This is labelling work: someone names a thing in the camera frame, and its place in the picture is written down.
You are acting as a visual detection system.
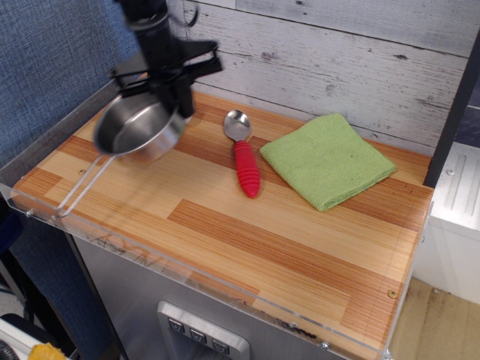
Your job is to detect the silver button control panel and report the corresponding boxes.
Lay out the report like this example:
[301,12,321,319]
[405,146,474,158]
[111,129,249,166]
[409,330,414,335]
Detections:
[157,301,251,359]

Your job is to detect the clear acrylic table guard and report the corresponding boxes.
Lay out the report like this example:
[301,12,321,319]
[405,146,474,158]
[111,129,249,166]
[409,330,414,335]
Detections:
[2,178,432,359]

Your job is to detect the red handled metal spoon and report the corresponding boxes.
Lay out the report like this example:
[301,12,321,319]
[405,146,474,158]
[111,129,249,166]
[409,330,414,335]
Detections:
[223,109,260,199]

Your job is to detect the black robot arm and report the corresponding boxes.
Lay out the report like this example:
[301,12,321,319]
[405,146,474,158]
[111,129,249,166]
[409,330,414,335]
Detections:
[110,1,222,119]

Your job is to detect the folded green cloth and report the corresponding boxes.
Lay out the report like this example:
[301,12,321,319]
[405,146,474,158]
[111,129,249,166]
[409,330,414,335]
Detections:
[260,113,396,212]

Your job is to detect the white appliance at right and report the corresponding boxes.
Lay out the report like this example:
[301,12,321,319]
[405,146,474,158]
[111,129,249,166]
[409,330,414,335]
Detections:
[412,142,479,304]

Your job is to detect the dark grey right post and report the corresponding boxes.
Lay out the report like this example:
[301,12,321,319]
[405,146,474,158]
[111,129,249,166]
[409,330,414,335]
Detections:
[423,35,479,188]

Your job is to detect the yellow object bottom left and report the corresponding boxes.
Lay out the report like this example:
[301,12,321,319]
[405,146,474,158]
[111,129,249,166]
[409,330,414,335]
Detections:
[28,343,66,360]

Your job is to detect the silver metal pot with handle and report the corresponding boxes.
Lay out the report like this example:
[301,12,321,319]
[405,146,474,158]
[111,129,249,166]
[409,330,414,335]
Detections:
[53,93,190,219]

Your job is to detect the stainless steel cabinet front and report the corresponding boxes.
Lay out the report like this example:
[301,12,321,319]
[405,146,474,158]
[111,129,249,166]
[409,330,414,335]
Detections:
[73,237,337,359]

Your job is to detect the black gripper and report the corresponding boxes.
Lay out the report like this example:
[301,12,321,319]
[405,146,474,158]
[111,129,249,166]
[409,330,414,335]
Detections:
[109,39,222,117]

